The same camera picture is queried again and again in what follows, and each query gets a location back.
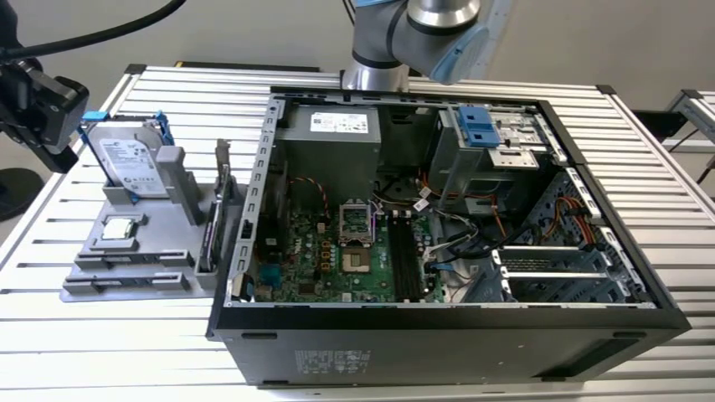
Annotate blue RAM stick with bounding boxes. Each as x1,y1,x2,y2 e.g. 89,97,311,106
88,279,167,291

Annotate RAM slot with white latches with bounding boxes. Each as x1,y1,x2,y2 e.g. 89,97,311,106
409,211,424,303
393,211,409,302

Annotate black round stand base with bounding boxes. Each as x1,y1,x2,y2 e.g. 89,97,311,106
0,167,45,222

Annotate hard disk in blue carrier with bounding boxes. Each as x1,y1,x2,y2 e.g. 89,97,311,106
77,109,177,204

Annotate silver CPU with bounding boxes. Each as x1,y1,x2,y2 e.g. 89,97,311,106
98,216,140,241

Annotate grey parts rack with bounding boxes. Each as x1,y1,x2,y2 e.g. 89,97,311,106
58,137,251,303

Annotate graphics card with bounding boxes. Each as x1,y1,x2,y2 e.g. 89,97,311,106
196,138,235,274

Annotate black case fan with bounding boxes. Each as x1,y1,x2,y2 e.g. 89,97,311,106
260,158,292,255

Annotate grey power supply unit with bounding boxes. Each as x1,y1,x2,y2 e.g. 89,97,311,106
276,104,385,206

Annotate blue expansion slot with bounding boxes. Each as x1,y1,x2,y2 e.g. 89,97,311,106
257,262,281,291

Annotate CPU socket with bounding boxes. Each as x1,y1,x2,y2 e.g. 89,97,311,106
340,245,375,276

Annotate green motherboard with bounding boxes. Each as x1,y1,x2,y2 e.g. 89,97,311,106
251,196,448,303

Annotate blue plastic drive latch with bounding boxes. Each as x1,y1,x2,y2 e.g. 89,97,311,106
455,106,503,149

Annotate metal drive cage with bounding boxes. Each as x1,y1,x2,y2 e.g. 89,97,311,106
425,104,563,215

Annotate black open PC case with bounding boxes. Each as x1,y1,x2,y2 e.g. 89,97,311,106
204,85,693,389

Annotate metal disk bay with rails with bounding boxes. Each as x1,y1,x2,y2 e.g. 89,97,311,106
491,244,636,303

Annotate black block beside table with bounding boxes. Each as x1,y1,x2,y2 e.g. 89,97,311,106
629,108,689,140

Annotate aluminium slat side table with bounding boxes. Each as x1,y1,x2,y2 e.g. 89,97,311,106
663,88,715,152

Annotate multicoloured twisted fan wire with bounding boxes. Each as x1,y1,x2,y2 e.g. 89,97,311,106
285,176,332,222

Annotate metal socket cover frame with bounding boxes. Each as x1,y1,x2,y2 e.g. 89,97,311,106
337,195,375,248

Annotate thin wire locking lever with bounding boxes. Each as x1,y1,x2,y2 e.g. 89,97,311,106
368,199,381,248

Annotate labelled orange yellow power wires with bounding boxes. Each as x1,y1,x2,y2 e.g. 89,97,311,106
372,172,448,214

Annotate grey white wire bundle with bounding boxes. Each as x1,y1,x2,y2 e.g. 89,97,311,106
421,234,476,259

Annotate black wire bundle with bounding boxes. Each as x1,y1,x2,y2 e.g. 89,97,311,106
440,224,537,263

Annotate single orange wire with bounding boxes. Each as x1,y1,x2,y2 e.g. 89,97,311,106
488,204,508,238

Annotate orange red yellow wire bundle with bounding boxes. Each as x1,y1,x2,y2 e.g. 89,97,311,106
548,195,595,249

